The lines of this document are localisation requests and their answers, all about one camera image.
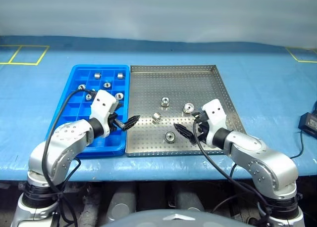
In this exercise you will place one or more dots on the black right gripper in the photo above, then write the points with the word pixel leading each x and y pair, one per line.
pixel 201 126

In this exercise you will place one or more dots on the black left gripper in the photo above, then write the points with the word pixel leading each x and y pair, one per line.
pixel 113 122

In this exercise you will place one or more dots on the blue compartment tray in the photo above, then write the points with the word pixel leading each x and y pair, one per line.
pixel 74 113

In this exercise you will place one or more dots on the black power adapter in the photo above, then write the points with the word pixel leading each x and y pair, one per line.
pixel 308 123

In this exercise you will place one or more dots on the perforated metal tray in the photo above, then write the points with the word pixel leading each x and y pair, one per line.
pixel 173 88

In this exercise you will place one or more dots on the grey rounded shape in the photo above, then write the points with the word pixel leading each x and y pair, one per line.
pixel 121 204
pixel 188 199

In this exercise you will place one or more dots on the grey robot torso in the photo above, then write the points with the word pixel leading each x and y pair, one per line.
pixel 173 219

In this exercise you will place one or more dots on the grey metal table leg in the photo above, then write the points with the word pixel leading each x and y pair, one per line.
pixel 90 209

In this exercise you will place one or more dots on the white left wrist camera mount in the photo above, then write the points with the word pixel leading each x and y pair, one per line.
pixel 102 103

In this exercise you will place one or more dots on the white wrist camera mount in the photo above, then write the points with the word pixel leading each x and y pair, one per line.
pixel 102 103
pixel 215 110

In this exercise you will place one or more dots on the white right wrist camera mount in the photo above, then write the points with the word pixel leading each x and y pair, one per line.
pixel 215 110

